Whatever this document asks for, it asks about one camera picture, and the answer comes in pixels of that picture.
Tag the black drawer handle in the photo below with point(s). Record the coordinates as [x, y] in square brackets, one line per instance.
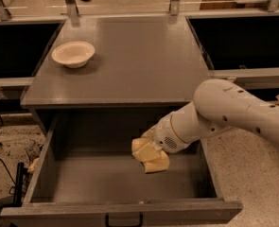
[124, 220]

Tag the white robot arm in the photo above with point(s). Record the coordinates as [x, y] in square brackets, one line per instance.
[217, 105]

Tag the grey wooden cabinet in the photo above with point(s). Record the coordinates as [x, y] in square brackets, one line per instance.
[139, 61]

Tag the open grey top drawer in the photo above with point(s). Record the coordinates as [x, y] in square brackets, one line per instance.
[86, 171]

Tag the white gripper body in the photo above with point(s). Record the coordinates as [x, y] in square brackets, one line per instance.
[165, 135]

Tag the black stand on floor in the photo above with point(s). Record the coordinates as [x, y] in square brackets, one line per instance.
[18, 186]

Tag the yellow sponge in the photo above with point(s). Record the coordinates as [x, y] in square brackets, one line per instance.
[158, 165]

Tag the metal post centre left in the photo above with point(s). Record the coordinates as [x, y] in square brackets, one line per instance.
[72, 9]

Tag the white paper bowl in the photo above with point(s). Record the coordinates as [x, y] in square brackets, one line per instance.
[73, 54]

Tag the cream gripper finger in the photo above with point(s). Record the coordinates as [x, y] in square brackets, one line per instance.
[149, 134]
[146, 153]

